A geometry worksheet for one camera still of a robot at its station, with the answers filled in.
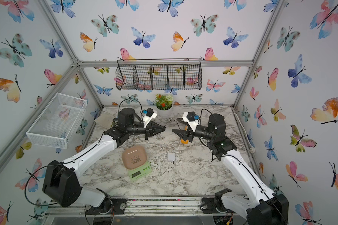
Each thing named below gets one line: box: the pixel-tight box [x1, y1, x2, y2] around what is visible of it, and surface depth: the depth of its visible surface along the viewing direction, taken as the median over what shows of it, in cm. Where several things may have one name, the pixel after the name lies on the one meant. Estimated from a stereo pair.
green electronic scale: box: [128, 161, 153, 182], surface depth 86 cm
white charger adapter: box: [167, 152, 176, 161], surface depth 93 cm
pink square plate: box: [122, 145, 147, 170], surface depth 90 cm
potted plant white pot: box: [154, 93, 174, 118], surface depth 104 cm
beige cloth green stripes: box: [93, 112, 117, 130], surface depth 113 cm
